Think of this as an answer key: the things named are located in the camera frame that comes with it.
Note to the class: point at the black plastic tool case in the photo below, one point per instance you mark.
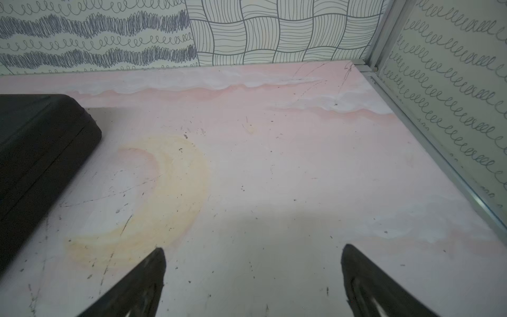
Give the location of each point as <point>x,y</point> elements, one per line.
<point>45,139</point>

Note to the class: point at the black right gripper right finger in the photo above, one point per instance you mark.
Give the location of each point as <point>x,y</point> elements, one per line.
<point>372,292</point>

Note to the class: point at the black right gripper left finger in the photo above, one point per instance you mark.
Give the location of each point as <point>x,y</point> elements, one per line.
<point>136,294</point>

